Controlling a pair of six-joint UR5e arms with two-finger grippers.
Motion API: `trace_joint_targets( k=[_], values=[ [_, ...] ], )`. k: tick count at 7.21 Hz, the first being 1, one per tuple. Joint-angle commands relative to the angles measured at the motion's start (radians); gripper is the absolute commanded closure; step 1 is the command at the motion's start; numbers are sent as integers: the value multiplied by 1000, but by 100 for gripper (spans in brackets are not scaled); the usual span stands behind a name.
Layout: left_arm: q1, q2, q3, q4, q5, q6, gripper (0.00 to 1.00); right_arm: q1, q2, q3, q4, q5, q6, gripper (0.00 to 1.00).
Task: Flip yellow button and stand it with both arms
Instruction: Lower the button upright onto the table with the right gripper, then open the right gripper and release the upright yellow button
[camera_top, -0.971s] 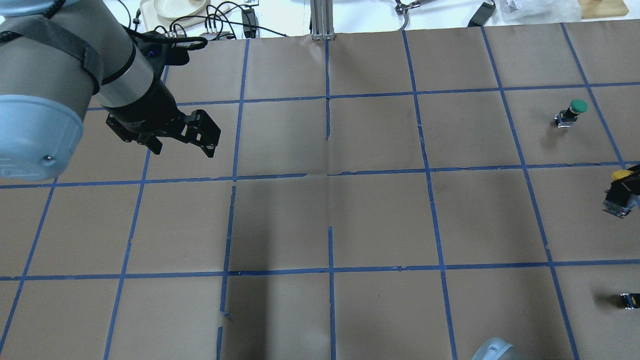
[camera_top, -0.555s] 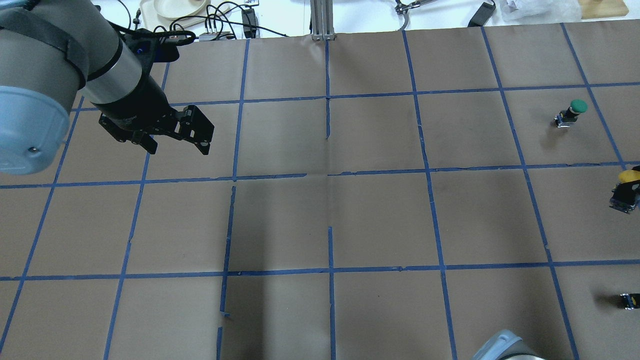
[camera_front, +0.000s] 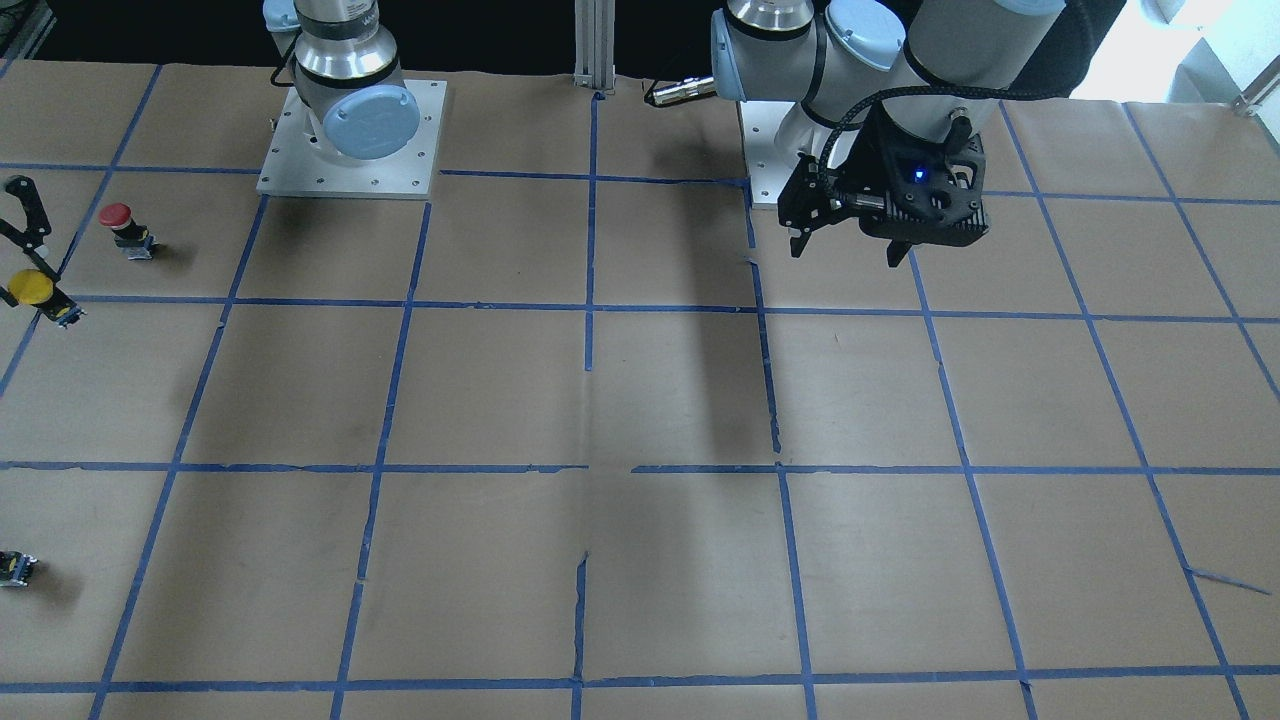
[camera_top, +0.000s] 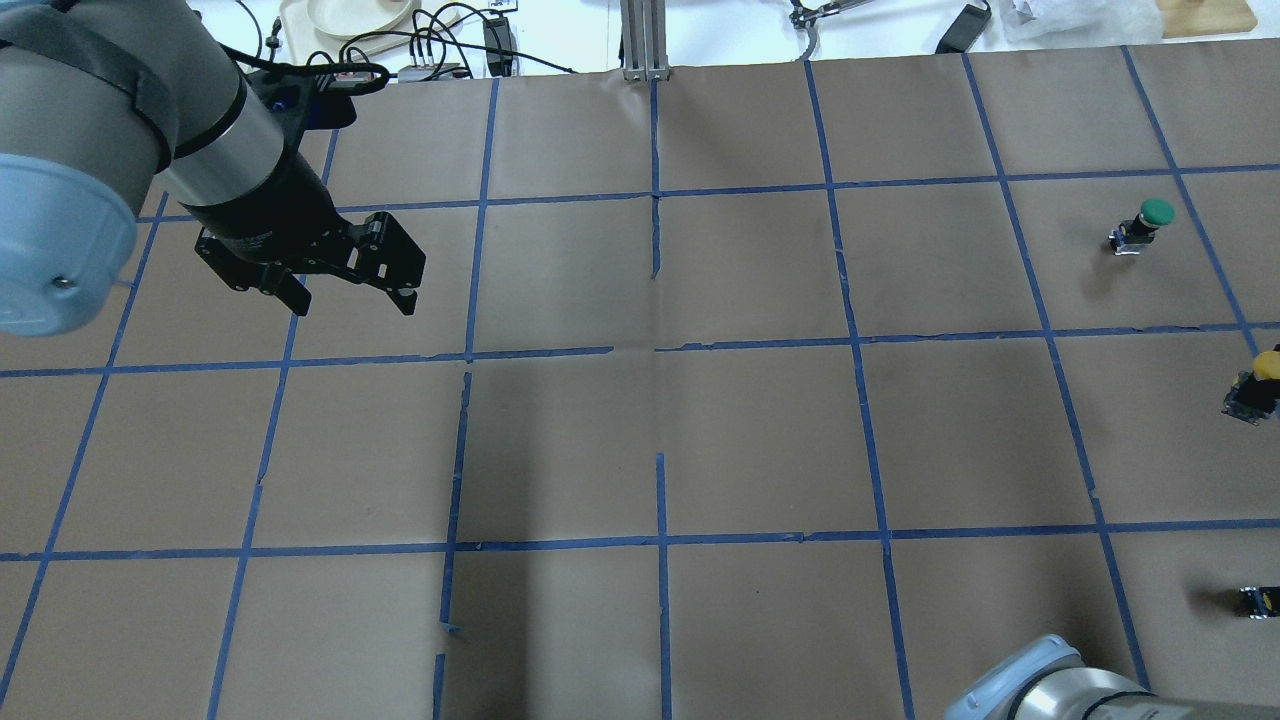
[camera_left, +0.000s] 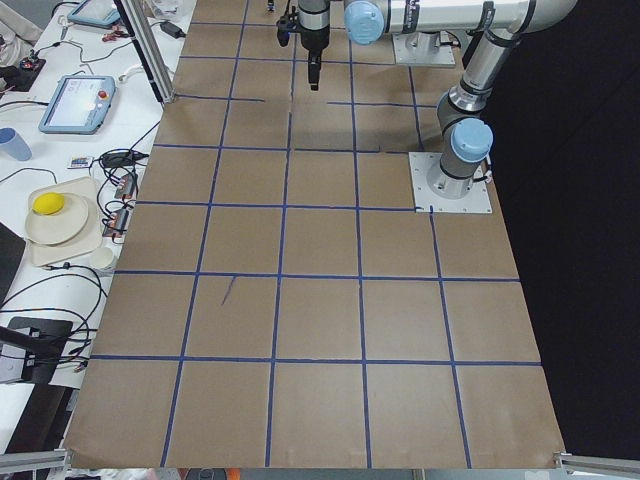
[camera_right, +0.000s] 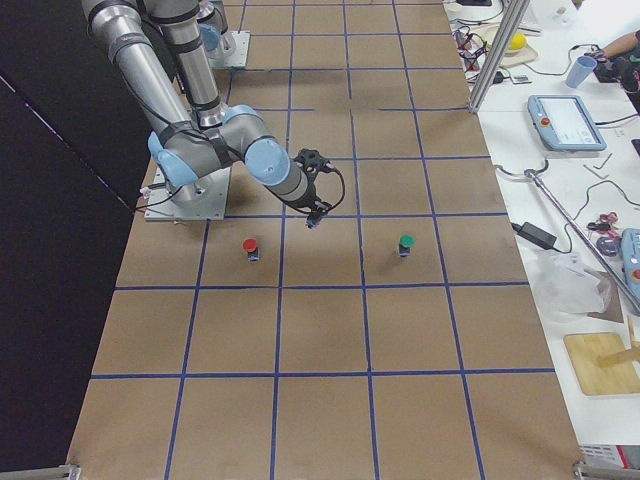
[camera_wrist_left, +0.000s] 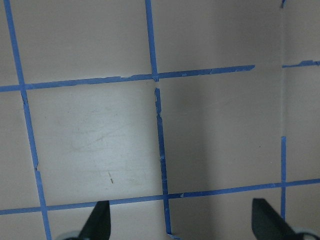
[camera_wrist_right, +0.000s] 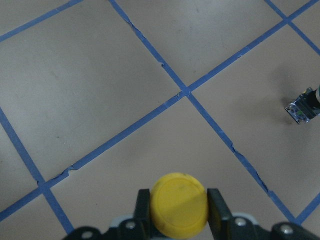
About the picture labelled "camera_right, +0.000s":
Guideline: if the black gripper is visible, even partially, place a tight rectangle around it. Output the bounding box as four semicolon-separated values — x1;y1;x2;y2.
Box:
287;172;323;215

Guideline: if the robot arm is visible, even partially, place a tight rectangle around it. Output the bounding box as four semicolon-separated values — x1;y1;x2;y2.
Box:
197;0;236;63
82;1;332;221

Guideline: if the red push button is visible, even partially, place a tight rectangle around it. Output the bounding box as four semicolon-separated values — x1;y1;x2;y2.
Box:
242;238;260;262

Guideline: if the black power adapter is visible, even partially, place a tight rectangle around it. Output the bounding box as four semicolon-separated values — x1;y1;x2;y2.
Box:
511;222;557;250

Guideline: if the metal walking cane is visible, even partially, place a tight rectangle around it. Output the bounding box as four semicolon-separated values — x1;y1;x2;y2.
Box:
495;158;640;317

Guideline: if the yellow ball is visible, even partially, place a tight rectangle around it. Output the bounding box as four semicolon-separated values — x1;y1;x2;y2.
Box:
508;33;527;52

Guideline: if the teach pendant tablet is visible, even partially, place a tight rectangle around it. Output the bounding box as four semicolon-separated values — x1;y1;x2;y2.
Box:
527;95;607;152

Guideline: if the clear plastic bag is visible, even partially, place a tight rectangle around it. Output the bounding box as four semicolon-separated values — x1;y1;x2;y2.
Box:
532;251;613;316

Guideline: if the blue paper cup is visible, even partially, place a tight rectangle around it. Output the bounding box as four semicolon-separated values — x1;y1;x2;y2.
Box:
565;55;598;88

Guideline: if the wooden cutting board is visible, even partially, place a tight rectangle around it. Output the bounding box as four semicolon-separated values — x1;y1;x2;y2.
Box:
564;333;639;396

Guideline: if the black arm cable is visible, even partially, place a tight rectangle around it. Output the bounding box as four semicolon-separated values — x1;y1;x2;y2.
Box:
319;164;347;214

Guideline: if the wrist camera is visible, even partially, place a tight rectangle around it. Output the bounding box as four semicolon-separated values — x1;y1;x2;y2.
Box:
294;148;334;175

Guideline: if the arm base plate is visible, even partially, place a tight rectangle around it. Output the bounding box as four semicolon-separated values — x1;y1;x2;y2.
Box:
143;167;231;222
209;30;251;70

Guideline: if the aluminium frame post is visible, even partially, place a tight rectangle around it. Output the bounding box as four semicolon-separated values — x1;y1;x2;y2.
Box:
468;0;529;114

